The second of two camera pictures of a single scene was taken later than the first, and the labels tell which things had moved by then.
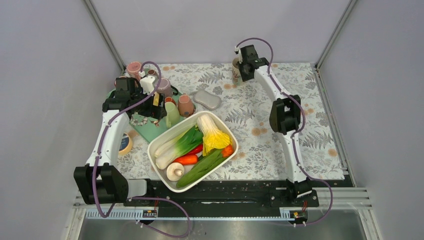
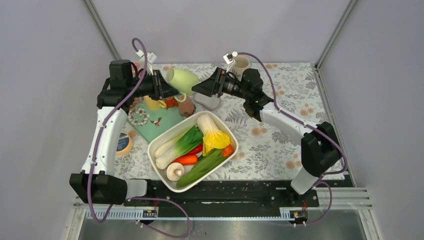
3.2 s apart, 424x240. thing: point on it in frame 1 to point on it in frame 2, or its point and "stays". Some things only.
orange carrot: x=186 y=159 stays
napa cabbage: x=213 y=139 stays
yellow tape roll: x=126 y=144 stays
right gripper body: x=245 y=76 to x=228 y=85
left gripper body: x=147 y=109 to x=150 y=85
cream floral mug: x=236 y=76 stays
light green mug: x=173 y=116 to x=182 y=81
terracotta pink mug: x=186 y=106 stays
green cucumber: x=204 y=167 stays
